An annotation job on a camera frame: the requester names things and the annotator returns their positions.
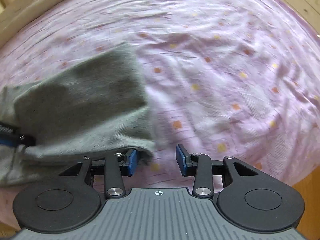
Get grey speckled pants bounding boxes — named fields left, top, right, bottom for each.
left=1, top=43, right=155, bottom=186

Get pink patterned bed sheet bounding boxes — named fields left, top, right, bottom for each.
left=0, top=0, right=320, bottom=228

